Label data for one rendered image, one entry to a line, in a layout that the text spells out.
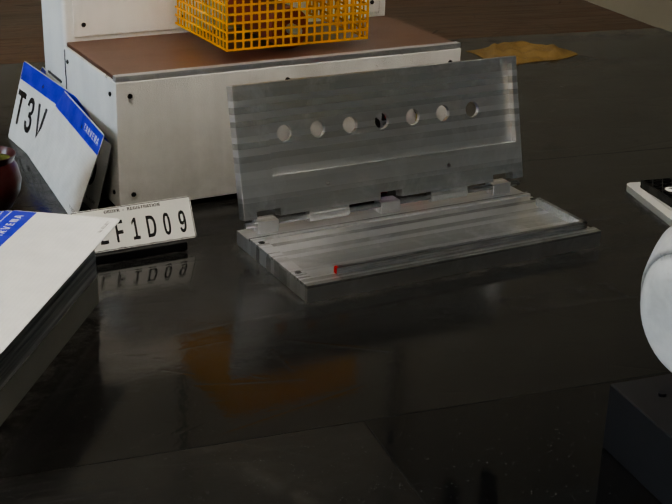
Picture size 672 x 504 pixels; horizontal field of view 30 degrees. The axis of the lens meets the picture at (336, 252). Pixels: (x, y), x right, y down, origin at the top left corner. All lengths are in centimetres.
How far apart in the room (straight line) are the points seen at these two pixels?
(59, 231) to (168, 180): 38
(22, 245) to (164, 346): 19
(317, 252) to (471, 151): 31
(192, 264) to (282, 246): 12
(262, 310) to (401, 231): 28
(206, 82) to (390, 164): 28
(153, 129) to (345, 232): 31
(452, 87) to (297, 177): 27
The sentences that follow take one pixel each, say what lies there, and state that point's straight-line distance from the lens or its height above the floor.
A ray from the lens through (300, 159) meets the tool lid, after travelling 166.
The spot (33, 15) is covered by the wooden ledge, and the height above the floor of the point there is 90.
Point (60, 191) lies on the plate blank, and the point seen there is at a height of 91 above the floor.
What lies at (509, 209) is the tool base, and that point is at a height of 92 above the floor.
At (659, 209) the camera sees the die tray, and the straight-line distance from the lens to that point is 185.
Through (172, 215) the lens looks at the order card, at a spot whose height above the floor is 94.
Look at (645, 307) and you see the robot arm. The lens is 100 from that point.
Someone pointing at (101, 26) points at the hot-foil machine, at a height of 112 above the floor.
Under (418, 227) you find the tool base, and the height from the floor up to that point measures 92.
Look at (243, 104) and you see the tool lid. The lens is 161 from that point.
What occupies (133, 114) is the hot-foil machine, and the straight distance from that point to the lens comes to 173.
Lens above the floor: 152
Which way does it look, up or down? 22 degrees down
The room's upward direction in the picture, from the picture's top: 2 degrees clockwise
